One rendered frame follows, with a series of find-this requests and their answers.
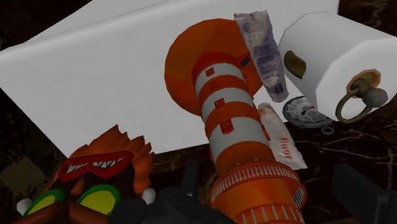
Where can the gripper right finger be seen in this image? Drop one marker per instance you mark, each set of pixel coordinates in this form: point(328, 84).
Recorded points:
point(366, 195)

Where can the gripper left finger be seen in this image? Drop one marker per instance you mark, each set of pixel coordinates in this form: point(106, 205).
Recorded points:
point(190, 180)

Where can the orange white striped lighthouse figure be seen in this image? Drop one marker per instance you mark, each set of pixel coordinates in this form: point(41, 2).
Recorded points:
point(235, 136)

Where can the tribal mask toy orange hair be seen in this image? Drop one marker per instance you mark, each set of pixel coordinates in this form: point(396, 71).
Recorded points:
point(96, 173)

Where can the white tube red lettering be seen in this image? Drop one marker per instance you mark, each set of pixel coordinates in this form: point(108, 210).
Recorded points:
point(280, 139)

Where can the round silver stopwatch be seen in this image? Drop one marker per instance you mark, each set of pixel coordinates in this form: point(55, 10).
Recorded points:
point(300, 113)

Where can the brass toilet paper holder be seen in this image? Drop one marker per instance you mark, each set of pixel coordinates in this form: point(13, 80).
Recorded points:
point(364, 88)

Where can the grey printed tube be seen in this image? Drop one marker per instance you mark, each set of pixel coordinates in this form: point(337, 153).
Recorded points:
point(262, 52)

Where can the white toilet paper roll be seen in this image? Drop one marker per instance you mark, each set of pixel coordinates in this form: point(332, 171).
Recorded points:
point(328, 46)

